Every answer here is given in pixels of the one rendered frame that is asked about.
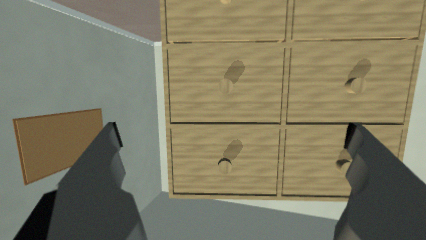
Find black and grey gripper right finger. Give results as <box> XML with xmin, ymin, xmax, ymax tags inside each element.
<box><xmin>333</xmin><ymin>122</ymin><xmax>426</xmax><ymax>240</ymax></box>

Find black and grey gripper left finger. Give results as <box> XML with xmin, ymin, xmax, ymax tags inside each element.
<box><xmin>13</xmin><ymin>122</ymin><xmax>147</xmax><ymax>240</ymax></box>

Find wooden drawer front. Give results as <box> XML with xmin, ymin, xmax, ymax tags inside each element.
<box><xmin>286</xmin><ymin>45</ymin><xmax>416</xmax><ymax>122</ymax></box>
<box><xmin>171</xmin><ymin>129</ymin><xmax>280</xmax><ymax>194</ymax></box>
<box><xmin>166</xmin><ymin>0</ymin><xmax>287</xmax><ymax>44</ymax></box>
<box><xmin>291</xmin><ymin>0</ymin><xmax>424</xmax><ymax>42</ymax></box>
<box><xmin>282</xmin><ymin>129</ymin><xmax>402</xmax><ymax>196</ymax></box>
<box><xmin>168</xmin><ymin>47</ymin><xmax>284</xmax><ymax>122</ymax></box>

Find wooden chest of drawers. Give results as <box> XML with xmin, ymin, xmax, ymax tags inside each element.
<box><xmin>159</xmin><ymin>0</ymin><xmax>426</xmax><ymax>202</ymax></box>

